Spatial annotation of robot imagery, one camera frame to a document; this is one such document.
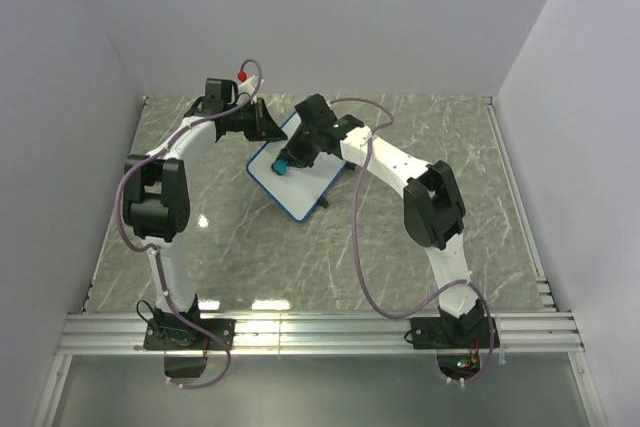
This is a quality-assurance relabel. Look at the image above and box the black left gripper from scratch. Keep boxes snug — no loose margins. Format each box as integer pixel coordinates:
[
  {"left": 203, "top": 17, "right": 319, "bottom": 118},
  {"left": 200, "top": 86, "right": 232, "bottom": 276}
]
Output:
[{"left": 225, "top": 99, "right": 287, "bottom": 143}]

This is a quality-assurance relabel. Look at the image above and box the blue whiteboard eraser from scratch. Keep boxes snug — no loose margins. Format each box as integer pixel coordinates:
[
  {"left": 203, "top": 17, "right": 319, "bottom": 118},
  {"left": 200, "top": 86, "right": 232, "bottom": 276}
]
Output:
[{"left": 271, "top": 159, "right": 289, "bottom": 176}]

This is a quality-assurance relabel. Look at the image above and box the blue framed whiteboard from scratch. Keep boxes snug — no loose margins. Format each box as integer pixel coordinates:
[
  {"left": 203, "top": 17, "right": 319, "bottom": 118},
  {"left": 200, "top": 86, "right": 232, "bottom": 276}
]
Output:
[{"left": 246, "top": 141, "right": 346, "bottom": 223}]

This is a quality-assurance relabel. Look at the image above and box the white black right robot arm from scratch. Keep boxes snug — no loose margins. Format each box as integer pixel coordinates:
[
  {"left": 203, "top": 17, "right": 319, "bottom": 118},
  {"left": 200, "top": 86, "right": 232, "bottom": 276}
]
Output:
[{"left": 272, "top": 115, "right": 496, "bottom": 349}]

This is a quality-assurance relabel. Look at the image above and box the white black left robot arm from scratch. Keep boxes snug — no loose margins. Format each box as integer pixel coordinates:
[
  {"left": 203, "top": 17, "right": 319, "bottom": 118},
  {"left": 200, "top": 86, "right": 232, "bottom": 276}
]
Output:
[{"left": 116, "top": 72, "right": 286, "bottom": 350}]

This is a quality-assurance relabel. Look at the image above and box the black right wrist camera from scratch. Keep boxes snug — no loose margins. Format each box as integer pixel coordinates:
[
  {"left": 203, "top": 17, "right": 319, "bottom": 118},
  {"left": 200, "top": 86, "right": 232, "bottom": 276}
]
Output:
[{"left": 294, "top": 94, "right": 337, "bottom": 130}]

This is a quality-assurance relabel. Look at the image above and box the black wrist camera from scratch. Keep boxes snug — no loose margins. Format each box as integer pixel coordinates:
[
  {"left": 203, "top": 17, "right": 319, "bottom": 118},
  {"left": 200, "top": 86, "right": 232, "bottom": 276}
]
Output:
[
  {"left": 294, "top": 94, "right": 337, "bottom": 130},
  {"left": 202, "top": 78, "right": 238, "bottom": 111}
]

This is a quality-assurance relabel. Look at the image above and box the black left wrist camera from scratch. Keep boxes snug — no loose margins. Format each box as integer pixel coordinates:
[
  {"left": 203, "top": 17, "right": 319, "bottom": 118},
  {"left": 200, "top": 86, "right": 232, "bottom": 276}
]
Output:
[{"left": 202, "top": 78, "right": 238, "bottom": 111}]

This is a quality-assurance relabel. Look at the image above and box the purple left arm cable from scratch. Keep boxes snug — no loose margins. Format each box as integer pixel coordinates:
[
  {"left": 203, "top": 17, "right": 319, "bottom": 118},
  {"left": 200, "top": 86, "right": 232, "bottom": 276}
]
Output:
[{"left": 114, "top": 59, "right": 264, "bottom": 390}]

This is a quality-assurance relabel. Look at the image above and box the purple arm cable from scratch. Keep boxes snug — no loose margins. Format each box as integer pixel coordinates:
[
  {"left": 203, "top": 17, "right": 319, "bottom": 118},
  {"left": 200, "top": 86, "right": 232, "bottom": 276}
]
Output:
[
  {"left": 114, "top": 59, "right": 264, "bottom": 390},
  {"left": 327, "top": 98, "right": 497, "bottom": 389}
]

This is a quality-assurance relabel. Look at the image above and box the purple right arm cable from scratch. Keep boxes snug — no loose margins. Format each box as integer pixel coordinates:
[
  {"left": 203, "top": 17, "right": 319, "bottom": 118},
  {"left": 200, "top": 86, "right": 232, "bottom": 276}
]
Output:
[{"left": 327, "top": 98, "right": 497, "bottom": 389}]

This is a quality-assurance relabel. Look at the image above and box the aluminium mounting rail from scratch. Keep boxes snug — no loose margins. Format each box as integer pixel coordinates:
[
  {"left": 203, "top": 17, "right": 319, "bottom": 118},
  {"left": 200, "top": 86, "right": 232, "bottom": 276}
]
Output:
[{"left": 56, "top": 311, "right": 584, "bottom": 356}]

